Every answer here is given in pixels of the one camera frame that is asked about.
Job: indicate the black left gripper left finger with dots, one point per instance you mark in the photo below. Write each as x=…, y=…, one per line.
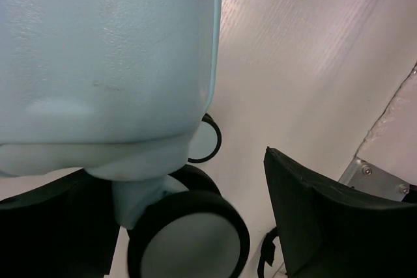
x=65, y=228

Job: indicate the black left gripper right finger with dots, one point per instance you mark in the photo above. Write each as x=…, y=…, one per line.
x=327, y=229

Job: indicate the light blue suitcase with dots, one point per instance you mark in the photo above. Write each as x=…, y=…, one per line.
x=117, y=87

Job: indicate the front left suitcase wheel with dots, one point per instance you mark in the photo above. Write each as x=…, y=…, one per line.
x=191, y=232

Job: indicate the suitcase wheel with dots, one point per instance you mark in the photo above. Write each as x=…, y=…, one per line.
x=206, y=142
x=191, y=232

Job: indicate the rear left suitcase wheel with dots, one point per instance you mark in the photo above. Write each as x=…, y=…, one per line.
x=206, y=142

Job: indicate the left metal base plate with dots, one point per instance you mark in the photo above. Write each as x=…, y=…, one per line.
x=368, y=178

